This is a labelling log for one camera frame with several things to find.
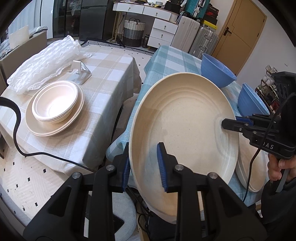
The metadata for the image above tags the large beige plate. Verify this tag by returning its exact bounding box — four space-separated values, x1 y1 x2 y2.
129 72 239 223

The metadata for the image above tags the blue bowl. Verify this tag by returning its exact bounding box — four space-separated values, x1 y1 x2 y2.
201 53 237 88
237 83 270 116

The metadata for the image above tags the right hand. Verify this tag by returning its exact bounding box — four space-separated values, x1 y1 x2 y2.
267 154 296 182

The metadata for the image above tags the shoe rack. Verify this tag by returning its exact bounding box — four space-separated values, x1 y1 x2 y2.
255 65 280 114

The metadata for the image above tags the silver suitcase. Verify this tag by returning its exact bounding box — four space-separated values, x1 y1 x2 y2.
189 26 218 59

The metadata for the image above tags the beige plate on beige table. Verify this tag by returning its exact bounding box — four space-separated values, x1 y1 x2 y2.
25 84 84 137

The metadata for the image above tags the teal checkered tablecloth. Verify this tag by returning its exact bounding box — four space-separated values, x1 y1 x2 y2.
106 46 263 206

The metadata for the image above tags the wooden door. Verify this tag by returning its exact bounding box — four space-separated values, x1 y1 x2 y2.
212 0 267 75

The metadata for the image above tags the yellow black shoebox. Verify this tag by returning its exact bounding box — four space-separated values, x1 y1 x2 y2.
201 20 217 31

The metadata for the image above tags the beige bowl lower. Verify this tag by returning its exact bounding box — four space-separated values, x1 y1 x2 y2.
32 101 76 123

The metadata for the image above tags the beige bowl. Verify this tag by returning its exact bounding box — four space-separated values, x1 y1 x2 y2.
31 80 79 122
32 101 76 123

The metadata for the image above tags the beige suitcase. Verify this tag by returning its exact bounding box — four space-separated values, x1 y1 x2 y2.
171 16 200 53

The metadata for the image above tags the black shoebox stack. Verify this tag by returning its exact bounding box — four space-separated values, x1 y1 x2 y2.
203 3 219 25

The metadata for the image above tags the beige bowl upper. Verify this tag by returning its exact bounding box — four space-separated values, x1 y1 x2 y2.
31 80 79 122

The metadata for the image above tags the teal suitcase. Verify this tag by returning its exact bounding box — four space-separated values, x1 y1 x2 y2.
185 0 210 19

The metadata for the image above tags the white drawer desk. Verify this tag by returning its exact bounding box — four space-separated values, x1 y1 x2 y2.
113 1 178 48

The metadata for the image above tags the beige checkered tablecloth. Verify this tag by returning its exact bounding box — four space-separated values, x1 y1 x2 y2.
1 45 142 175

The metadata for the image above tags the woven laundry basket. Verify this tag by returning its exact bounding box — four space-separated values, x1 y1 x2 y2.
122 18 145 47

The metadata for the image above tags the silver metal stand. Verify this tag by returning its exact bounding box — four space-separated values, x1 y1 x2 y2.
66 60 92 85

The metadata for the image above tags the white bubble wrap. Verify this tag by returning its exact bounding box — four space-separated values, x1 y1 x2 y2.
7 35 91 94

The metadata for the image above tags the sofa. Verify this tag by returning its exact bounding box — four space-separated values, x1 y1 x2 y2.
1 31 47 81

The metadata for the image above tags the black refrigerator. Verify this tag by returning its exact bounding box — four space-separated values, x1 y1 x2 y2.
79 0 116 41

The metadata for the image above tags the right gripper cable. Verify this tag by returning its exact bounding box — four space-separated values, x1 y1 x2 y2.
242 101 290 202

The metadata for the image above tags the black cable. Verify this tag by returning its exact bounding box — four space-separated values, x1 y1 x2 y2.
0 96 96 173

